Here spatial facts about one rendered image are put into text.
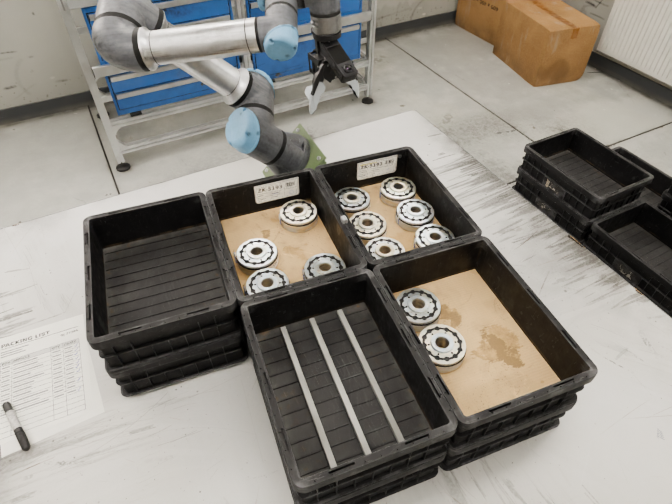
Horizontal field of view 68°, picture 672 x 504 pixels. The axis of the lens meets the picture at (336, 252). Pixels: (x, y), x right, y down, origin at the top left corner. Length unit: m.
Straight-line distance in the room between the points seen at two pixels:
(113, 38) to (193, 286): 0.59
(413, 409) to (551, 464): 0.33
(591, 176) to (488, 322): 1.27
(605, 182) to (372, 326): 1.44
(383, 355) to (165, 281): 0.56
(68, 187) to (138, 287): 1.94
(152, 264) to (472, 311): 0.79
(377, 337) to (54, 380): 0.77
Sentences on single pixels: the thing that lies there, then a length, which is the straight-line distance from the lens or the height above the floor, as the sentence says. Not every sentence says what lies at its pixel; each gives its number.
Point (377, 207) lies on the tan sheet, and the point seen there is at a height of 0.83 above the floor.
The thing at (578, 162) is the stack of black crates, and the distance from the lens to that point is 2.41.
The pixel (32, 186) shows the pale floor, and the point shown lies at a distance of 3.30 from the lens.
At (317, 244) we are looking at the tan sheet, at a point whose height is 0.83.
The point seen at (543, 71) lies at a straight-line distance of 4.03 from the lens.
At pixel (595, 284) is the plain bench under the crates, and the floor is 0.70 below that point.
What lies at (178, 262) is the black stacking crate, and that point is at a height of 0.83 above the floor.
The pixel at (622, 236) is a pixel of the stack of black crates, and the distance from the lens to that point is 2.28.
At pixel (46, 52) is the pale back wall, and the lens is 3.81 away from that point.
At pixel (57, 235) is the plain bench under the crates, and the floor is 0.70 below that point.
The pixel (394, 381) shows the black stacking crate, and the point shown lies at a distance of 1.07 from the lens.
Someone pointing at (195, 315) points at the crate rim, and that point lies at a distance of 1.07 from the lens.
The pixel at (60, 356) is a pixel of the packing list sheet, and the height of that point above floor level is 0.70.
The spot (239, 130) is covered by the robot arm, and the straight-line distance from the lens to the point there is 1.47.
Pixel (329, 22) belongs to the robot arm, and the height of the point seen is 1.28.
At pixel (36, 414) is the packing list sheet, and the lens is 1.34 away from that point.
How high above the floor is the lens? 1.75
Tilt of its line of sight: 46 degrees down
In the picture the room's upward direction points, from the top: straight up
